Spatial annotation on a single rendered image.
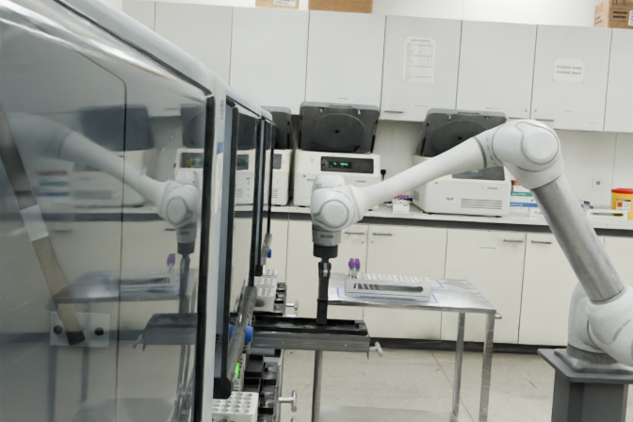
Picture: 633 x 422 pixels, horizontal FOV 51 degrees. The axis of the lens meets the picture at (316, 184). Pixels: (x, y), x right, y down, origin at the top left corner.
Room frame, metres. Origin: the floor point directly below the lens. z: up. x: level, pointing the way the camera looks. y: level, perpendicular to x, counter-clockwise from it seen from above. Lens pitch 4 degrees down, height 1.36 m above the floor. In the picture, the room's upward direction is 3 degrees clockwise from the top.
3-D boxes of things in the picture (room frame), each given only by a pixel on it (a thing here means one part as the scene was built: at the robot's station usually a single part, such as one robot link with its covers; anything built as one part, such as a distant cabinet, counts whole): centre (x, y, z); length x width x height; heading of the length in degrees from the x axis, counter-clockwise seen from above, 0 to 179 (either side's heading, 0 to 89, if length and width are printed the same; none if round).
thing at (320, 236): (1.94, -0.04, 1.07); 0.09 x 0.09 x 0.06
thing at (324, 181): (1.93, -0.04, 1.18); 0.13 x 0.11 x 0.16; 3
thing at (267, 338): (1.89, 0.15, 0.78); 0.73 x 0.14 x 0.09; 92
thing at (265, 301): (2.04, 0.26, 0.83); 0.30 x 0.10 x 0.06; 92
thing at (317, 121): (4.51, -0.12, 1.24); 0.62 x 0.56 x 0.69; 2
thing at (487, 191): (4.53, -0.98, 1.25); 0.62 x 0.56 x 0.69; 1
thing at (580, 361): (2.04, -0.89, 0.73); 0.22 x 0.18 x 0.06; 2
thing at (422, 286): (2.29, -0.27, 0.85); 0.30 x 0.10 x 0.06; 89
